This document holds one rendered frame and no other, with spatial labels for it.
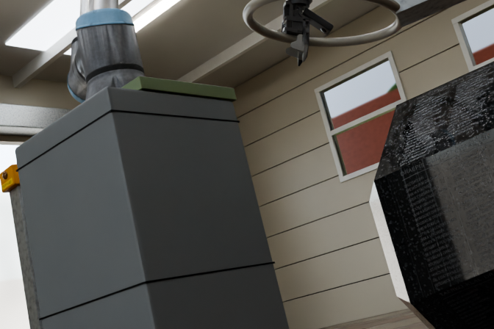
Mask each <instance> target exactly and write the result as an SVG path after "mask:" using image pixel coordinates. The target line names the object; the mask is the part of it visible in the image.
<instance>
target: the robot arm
mask: <svg viewBox="0 0 494 329"><path fill-rule="evenodd" d="M311 3H312V0H286V1H285V3H284V5H283V21H282V30H283V33H285V34H289V35H297V40H296V41H295V42H292V43H291V44H290V47H289V48H287V49H286V54H288V55H290V56H292V57H296V58H298V66H300V65H301V63H302V62H304V61H305V59H306V58H307V54H308V48H309V25H310V24H311V25H312V26H314V27H315V28H316V29H318V30H320V31H321V32H323V33H324V34H326V35H328V34H329V33H330V31H331V30H332V29H333V27H334V26H333V25H332V24H331V23H329V22H328V21H326V20H324V19H323V18H322V17H320V16H319V15H317V14H315V13H314V12H313V11H311V10H309V9H308V8H309V5H310V4H311ZM303 10H304V11H303ZM302 11H303V12H302ZM75 24H76V28H75V30H76V34H77V36H76V37H74V38H73V40H72V42H71V68H70V72H69V74H68V79H67V81H68V89H69V92H70V93H71V95H72V96H73V97H74V98H75V99H76V100H77V101H78V102H79V103H83V102H84V101H86V100H87V99H89V98H90V97H92V96H93V95H95V94H96V93H97V92H99V91H100V90H102V89H104V88H105V87H119V88H122V87H123V86H124V85H126V84H128V83H129V82H131V81H132V80H134V79H136V78H137V77H138V76H145V73H144V69H143V63H142V59H141V55H140V49H139V45H138V42H137V35H136V32H135V25H134V24H133V21H132V17H131V15H130V14H129V13H128V12H127V11H125V10H120V9H118V0H80V14H79V17H78V18H77V20H76V23H75Z"/></svg>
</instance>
